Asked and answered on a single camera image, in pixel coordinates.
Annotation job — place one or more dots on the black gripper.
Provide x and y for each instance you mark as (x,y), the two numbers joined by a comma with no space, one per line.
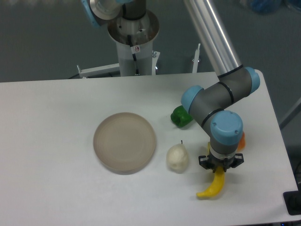
(215,159)

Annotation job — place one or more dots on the yellow banana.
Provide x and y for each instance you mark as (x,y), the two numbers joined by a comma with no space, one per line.
(216,186)

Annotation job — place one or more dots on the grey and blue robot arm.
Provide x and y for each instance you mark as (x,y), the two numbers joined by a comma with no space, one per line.
(208,107)

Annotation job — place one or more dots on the orange fruit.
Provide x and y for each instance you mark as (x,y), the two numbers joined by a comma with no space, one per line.
(242,143)

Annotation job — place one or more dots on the white pear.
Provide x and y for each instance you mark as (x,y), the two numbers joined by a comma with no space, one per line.
(177,158)

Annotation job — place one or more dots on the green bell pepper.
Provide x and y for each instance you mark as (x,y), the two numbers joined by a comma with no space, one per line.
(180,117)

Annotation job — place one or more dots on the black device at edge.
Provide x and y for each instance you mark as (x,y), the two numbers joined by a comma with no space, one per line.
(293,202)

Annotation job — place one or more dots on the beige round plate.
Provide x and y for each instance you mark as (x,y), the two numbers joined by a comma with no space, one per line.
(124,143)

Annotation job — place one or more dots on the blue plastic bag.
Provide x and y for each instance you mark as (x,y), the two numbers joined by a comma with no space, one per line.
(264,6)

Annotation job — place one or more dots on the white metal bracket right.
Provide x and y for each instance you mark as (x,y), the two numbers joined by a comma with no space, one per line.
(196,59)

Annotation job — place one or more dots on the white metal bracket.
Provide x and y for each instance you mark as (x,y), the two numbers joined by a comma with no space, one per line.
(196,59)
(98,71)

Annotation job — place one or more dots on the white metal bracket left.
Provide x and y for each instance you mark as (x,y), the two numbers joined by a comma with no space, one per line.
(98,71)

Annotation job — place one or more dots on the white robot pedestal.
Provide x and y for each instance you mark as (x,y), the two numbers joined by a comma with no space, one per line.
(134,43)

